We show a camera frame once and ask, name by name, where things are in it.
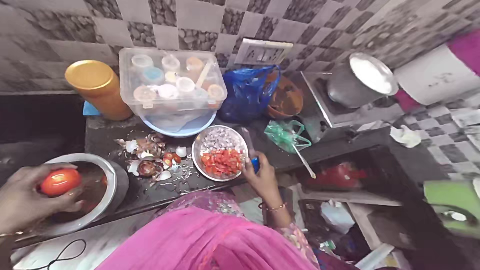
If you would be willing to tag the light blue basin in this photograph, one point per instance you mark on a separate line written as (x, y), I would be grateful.
(176, 130)

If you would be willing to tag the group of small spice jars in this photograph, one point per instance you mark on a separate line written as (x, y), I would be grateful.
(167, 82)

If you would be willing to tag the gas stove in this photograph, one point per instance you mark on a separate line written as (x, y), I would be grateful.
(348, 116)

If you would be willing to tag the open under-counter shelf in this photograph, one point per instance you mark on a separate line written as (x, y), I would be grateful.
(365, 225)

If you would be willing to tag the blue plastic bag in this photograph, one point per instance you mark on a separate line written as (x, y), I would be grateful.
(243, 93)

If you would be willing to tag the orange brown bowl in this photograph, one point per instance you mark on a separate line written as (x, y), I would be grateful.
(287, 99)

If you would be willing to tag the pile of chopped onions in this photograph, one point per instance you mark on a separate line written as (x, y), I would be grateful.
(221, 138)

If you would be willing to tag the red plastic bag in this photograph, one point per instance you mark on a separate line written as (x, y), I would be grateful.
(337, 176)

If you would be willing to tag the green object with round hole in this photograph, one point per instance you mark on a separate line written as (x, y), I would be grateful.
(450, 195)

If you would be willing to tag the thin wooden-tipped white stick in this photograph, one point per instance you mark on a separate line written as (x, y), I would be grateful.
(303, 160)

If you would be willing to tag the round steel plate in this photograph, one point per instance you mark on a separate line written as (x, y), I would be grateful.
(194, 154)

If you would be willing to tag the orange cylindrical container, golden lid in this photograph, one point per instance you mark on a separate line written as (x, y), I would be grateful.
(99, 93)

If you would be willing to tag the clear plastic box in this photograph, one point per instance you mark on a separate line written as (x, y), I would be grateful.
(127, 80)

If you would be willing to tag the white electrical switch board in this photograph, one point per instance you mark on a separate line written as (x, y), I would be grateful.
(258, 50)

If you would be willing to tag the person's left thumb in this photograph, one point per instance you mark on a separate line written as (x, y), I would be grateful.
(62, 201)

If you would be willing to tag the person's left hand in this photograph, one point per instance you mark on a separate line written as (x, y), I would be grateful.
(28, 202)

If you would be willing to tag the person's right fingers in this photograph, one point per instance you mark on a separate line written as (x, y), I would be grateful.
(264, 161)

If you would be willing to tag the large metal pot with water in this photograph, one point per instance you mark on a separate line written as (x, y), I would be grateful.
(111, 204)

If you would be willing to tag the pile of chopped tomatoes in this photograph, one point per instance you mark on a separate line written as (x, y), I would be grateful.
(221, 162)

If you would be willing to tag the whole red tomato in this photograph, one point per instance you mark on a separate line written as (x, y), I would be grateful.
(60, 182)

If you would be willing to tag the person's body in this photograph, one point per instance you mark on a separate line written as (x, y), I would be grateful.
(210, 240)

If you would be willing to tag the blue flat object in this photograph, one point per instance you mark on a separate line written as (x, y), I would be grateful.
(90, 108)

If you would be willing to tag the crumpled white cloth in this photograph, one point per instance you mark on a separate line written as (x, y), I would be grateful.
(405, 135)

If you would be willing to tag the person's left index finger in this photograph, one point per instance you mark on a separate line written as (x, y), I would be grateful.
(45, 167)

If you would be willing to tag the person's right hand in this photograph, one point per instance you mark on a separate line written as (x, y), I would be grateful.
(264, 183)

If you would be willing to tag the white cylindrical container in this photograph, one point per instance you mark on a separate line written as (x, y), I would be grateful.
(437, 77)

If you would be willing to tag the pile of vegetable peels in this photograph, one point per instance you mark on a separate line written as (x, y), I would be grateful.
(149, 167)

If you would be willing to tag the white plastic bag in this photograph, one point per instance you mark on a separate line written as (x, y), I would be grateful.
(337, 215)

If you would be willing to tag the dark metal cooking pot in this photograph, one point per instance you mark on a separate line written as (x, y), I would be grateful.
(345, 88)

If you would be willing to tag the person's right forearm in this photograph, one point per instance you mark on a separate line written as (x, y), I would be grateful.
(283, 218)

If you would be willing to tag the green plastic bag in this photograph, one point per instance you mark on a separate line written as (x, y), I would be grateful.
(281, 135)

